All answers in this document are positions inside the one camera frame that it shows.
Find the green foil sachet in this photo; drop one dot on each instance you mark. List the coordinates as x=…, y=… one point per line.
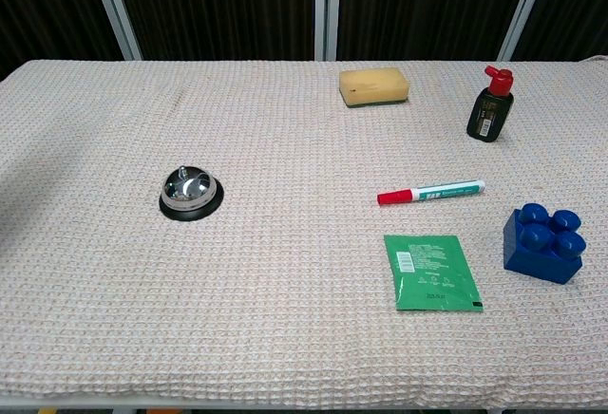
x=430, y=271

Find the black bottle red cap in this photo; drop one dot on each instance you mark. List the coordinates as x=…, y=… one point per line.
x=489, y=112

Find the grey metal frame post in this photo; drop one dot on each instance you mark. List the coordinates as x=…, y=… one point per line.
x=116, y=5
x=522, y=10
x=328, y=5

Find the blue toy building block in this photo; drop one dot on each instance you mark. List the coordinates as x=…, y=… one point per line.
x=541, y=252

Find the beige waffle-weave tablecloth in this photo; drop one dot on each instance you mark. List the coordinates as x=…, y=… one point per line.
x=237, y=290

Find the silver desk bell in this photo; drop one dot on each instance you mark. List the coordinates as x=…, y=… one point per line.
x=187, y=191

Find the yellow sponge green underside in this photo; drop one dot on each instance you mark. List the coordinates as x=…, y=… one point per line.
x=374, y=84

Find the white marker red cap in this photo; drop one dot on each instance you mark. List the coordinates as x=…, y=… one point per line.
x=437, y=192

